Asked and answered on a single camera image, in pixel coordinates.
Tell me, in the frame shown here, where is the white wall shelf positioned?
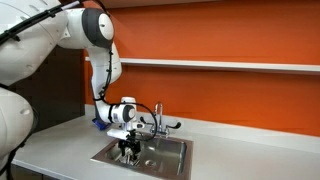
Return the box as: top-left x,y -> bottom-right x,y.
120,58 -> 320,75
100,0 -> 223,8

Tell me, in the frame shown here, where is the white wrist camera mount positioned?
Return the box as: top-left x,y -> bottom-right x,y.
107,129 -> 130,140

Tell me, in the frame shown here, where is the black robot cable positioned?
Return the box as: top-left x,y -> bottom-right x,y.
0,0 -> 158,141

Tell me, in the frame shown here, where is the black white snack packet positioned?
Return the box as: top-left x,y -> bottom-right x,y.
117,155 -> 140,166

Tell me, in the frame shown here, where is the stainless steel sink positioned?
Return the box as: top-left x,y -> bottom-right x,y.
92,136 -> 193,180

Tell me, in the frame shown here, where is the white lower wall shelf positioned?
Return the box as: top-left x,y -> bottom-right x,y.
120,58 -> 320,75

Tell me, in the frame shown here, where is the blue snack packet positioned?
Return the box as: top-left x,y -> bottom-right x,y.
92,118 -> 111,131

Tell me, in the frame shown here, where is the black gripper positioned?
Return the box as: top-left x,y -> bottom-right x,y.
118,139 -> 141,166

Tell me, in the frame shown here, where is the dark grey cabinet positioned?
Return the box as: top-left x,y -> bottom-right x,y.
10,46 -> 84,131

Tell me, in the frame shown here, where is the white upper wall shelf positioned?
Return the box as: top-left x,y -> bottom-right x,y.
100,0 -> 223,8

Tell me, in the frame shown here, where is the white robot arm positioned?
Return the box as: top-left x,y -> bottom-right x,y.
0,0 -> 136,164

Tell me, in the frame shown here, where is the chrome faucet with handles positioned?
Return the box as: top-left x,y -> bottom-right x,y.
150,102 -> 181,136

